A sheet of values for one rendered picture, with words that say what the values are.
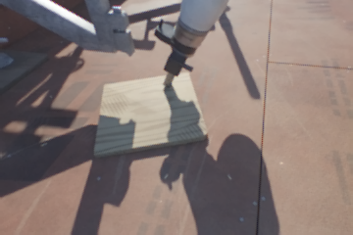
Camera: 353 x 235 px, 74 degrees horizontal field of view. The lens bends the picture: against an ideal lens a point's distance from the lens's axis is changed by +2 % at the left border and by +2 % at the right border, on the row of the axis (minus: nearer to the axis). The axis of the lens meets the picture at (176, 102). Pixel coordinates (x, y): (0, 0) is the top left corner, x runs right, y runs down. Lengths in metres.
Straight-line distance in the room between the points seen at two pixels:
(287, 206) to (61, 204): 0.49
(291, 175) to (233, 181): 0.13
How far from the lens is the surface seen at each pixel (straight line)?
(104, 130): 0.70
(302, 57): 1.02
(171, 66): 0.66
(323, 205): 0.61
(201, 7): 0.58
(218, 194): 0.56
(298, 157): 0.66
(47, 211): 0.64
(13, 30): 1.49
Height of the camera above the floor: 0.50
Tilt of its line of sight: 42 degrees down
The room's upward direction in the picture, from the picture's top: 6 degrees counter-clockwise
